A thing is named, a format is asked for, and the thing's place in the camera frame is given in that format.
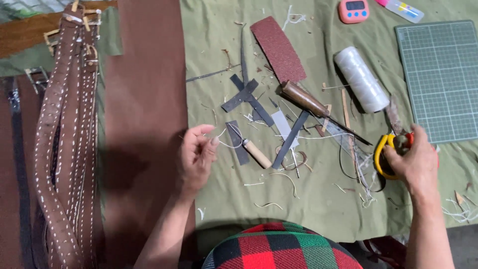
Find olive green cloth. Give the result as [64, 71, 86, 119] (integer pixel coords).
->
[179, 0, 478, 244]

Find green cutting mat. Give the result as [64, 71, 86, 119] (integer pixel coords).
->
[395, 20, 478, 145]

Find white paper strip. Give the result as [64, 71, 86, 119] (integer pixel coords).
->
[270, 110, 300, 150]

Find yellow red handled scissors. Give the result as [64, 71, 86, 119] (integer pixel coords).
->
[374, 95, 440, 181]

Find white thread spool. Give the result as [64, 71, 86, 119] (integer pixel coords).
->
[333, 46, 390, 114]

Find bundle of stitched brown belts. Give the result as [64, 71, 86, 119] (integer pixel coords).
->
[33, 2, 102, 269]

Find thin dark pointed blade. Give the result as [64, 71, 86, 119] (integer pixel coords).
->
[240, 24, 250, 87]

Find clear bottle with pink cap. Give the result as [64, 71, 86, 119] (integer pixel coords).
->
[374, 0, 425, 24]

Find long wooden stick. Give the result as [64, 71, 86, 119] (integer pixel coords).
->
[340, 88, 361, 184]

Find brown leather sheet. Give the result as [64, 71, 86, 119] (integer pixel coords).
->
[102, 0, 197, 269]

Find person's left hand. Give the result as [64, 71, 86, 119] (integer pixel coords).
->
[179, 124, 221, 194]

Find clear plastic ruler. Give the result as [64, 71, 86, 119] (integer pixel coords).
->
[324, 117, 360, 151]

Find pink digital timer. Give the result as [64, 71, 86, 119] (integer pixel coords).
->
[338, 0, 370, 24]

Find dark wooden handled knife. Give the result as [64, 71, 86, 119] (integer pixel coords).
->
[279, 80, 374, 146]

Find red green plaid clothing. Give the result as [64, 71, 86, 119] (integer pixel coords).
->
[202, 221, 363, 269]

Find black belt with metal buckle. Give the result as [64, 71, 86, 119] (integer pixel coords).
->
[7, 67, 50, 269]

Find person's right hand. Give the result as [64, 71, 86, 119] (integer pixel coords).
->
[383, 124, 440, 196]

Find green fabric piece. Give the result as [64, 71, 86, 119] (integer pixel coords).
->
[0, 7, 124, 78]

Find light wooden handled awl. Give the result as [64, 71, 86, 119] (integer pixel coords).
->
[241, 138, 273, 170]

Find black cord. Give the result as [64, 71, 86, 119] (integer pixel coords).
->
[338, 144, 387, 193]

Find short wooden stick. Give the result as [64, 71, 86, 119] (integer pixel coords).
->
[321, 104, 332, 134]

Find white thread strand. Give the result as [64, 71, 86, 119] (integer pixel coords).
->
[203, 125, 244, 149]

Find short grey leather strip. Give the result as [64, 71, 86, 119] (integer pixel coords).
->
[221, 78, 259, 113]

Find long dark leather strip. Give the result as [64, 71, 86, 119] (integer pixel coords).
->
[271, 110, 310, 170]

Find thin metal rod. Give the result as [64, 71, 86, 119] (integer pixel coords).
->
[185, 64, 242, 83]

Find dark crossed leather strip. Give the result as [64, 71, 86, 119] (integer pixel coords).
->
[229, 73, 275, 128]

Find reddish brown sandpaper piece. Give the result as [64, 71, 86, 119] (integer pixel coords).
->
[250, 16, 308, 85]

